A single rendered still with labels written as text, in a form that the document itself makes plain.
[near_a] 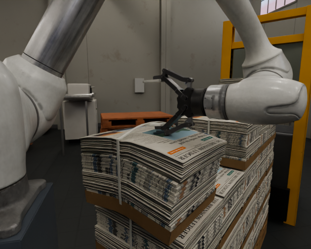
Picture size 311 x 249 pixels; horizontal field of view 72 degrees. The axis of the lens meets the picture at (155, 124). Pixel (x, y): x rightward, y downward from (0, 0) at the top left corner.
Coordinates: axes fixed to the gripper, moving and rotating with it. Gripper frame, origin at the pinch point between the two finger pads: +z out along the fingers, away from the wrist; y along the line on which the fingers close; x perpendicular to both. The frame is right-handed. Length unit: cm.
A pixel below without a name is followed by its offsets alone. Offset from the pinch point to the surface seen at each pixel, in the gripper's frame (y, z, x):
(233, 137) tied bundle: 19, -13, 47
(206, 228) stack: 39.8, -17.6, 4.3
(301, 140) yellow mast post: 40, -34, 159
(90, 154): 15.8, 14.0, -14.0
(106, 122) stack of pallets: 33, 188, 137
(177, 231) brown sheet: 32.7, -16.5, -10.8
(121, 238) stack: 44.7, 6.5, -9.8
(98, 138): 9.9, 9.2, -13.9
